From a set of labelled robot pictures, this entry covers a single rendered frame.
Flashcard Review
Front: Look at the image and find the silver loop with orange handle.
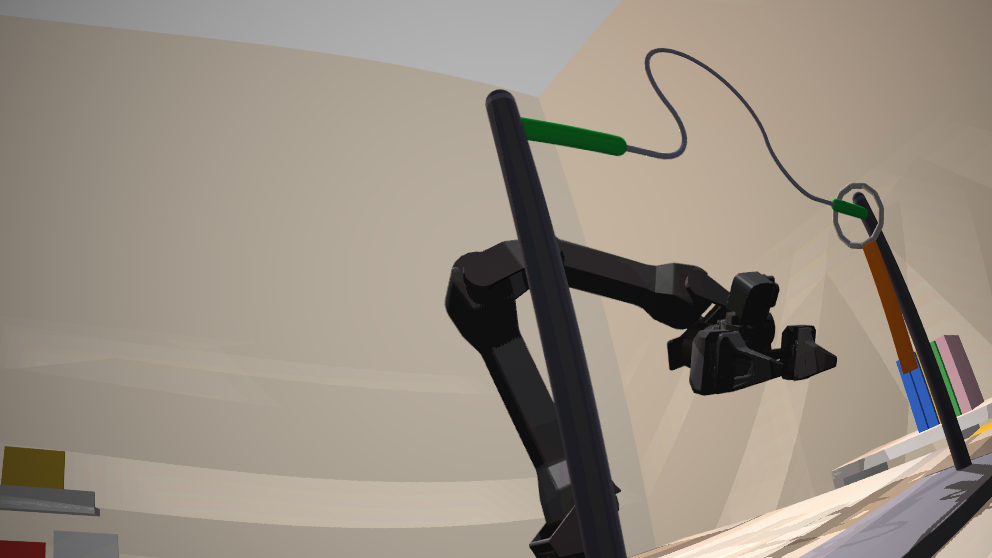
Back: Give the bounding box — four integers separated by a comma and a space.
832, 182, 918, 374

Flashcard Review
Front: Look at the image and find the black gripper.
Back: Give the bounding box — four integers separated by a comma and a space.
689, 325, 837, 396

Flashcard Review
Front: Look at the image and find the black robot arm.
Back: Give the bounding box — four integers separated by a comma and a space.
444, 236, 780, 558

